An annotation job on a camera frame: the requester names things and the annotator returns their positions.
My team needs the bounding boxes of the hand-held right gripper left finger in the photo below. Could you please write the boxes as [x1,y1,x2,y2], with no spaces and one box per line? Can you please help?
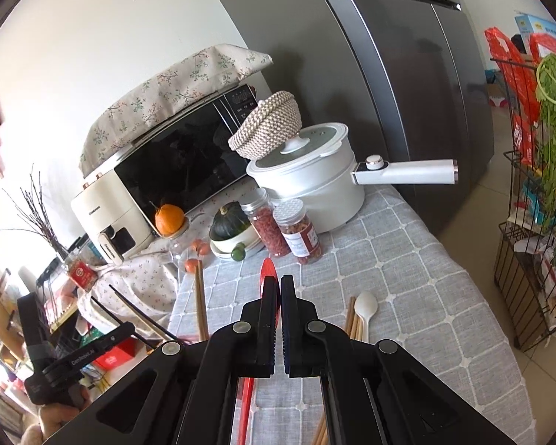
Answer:
[44,276,279,445]

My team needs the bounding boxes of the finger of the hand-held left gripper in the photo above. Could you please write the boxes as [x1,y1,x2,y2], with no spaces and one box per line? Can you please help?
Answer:
[44,323,135,379]

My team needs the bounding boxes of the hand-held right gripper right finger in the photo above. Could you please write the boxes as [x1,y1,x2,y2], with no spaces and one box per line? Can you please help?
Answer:
[280,274,525,445]

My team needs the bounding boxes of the black chopstick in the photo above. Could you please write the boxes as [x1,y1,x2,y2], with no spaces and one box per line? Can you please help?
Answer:
[90,297,164,349]
[108,284,182,342]

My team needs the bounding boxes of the red plastic spoon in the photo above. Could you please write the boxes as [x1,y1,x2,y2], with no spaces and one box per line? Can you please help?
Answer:
[238,257,279,445]

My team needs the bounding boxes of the pile of wooden chopsticks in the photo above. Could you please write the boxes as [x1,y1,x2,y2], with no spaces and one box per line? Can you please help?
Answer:
[193,266,370,445]

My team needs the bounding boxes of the person's left hand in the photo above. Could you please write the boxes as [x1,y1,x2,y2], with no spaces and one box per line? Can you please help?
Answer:
[36,400,92,445]

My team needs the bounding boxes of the red cardboard box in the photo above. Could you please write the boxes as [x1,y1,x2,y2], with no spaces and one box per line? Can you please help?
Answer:
[92,338,142,370]

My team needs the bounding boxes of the floral cloth cover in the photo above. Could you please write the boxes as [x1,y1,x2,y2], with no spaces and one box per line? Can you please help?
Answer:
[77,250,182,335]

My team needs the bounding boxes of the white plastic spoon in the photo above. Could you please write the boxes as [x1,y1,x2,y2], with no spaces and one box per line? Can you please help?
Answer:
[351,290,379,342]

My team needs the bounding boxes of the jar of red dates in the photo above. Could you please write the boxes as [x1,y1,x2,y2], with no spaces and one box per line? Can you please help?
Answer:
[273,198,325,265]

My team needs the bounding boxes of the jar of goji berries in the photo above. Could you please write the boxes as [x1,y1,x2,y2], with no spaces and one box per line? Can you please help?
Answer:
[239,187,292,258]

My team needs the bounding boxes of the dark green squash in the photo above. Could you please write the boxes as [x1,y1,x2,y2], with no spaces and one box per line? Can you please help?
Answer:
[209,202,252,242]

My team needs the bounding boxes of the white electric pot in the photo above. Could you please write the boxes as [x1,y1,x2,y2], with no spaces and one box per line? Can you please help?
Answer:
[246,121,459,234]

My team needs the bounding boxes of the cream air fryer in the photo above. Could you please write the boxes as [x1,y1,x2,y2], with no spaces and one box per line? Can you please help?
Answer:
[70,171,156,265]

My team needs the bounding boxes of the dried twigs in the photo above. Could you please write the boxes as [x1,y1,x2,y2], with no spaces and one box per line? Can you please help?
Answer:
[0,171,70,261]

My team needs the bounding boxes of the grey checked tablecloth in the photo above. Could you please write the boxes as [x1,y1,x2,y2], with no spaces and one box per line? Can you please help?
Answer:
[166,180,530,445]

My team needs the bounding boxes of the large orange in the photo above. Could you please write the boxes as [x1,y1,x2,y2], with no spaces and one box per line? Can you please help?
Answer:
[155,203,186,237]

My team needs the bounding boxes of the black microwave oven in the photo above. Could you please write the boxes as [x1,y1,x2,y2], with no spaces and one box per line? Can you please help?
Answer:
[114,84,261,224]

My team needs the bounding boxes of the floral microwave cover cloth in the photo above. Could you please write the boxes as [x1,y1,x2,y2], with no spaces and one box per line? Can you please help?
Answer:
[78,43,274,177]

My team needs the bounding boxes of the grey refrigerator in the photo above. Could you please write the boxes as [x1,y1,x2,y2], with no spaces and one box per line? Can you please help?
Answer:
[196,0,497,237]

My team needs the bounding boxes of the red plastic bag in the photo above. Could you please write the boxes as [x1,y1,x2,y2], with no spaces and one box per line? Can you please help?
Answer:
[484,27,544,164]

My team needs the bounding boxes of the blue cardboard box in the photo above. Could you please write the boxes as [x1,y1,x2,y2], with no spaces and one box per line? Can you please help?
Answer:
[514,11,556,50]

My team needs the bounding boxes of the woven rope basket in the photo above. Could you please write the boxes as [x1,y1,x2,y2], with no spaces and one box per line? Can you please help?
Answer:
[228,91,303,161]

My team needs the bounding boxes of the black wire rack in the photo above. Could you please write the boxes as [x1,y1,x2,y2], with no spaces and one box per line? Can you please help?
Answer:
[490,55,556,352]

